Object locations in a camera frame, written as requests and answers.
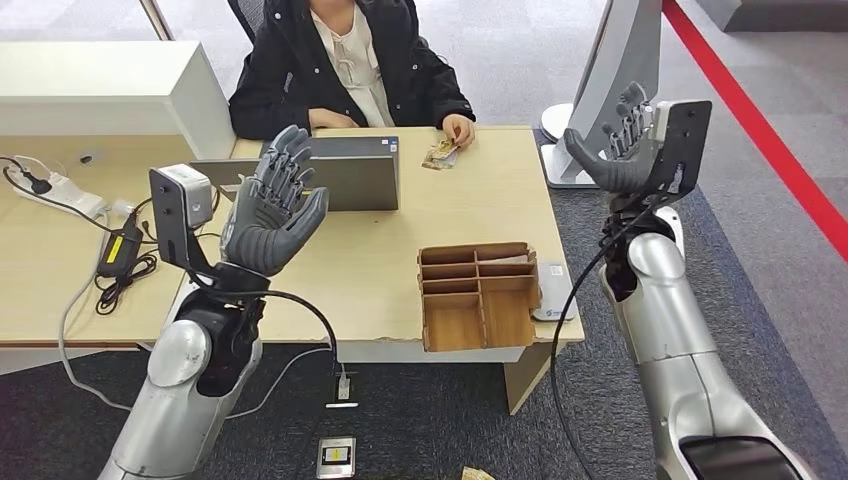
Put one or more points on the grey kiosk screen stand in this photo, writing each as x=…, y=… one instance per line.
x=603, y=66

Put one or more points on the grey laptop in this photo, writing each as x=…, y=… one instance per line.
x=361, y=182

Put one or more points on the person's right hand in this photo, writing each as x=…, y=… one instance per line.
x=331, y=119

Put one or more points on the pale room key card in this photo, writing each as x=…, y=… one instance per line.
x=451, y=158

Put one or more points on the black power adapter yellow label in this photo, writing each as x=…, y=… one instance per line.
x=119, y=252

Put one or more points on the white power strip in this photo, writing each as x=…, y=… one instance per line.
x=66, y=194

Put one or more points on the small white charger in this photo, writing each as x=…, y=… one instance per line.
x=122, y=208

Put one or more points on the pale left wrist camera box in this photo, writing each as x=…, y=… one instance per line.
x=182, y=195

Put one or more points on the grey floor plinth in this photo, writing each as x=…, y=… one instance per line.
x=775, y=14

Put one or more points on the dark office chair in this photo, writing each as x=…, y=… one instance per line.
x=246, y=18

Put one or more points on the person's left hand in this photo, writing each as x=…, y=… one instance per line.
x=460, y=126

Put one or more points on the wooden compartment organizer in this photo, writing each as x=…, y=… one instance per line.
x=477, y=314

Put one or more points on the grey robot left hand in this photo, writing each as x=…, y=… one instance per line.
x=275, y=205

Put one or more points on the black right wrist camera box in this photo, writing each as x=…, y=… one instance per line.
x=686, y=146

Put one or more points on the red barrier tape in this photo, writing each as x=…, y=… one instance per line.
x=762, y=136

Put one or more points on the white counter block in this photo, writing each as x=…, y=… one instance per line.
x=99, y=89

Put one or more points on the pale grey card reader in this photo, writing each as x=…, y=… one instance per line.
x=555, y=291

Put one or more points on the person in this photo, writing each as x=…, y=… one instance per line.
x=285, y=79

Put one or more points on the silver floor socket box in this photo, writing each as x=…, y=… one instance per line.
x=336, y=457

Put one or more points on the floor outlet with white plug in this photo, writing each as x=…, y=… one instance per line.
x=342, y=389

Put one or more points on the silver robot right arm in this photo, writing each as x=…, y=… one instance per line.
x=676, y=358

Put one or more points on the grey metal pole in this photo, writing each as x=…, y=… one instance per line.
x=158, y=20

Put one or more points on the tan crumpled paper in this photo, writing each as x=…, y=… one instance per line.
x=477, y=474

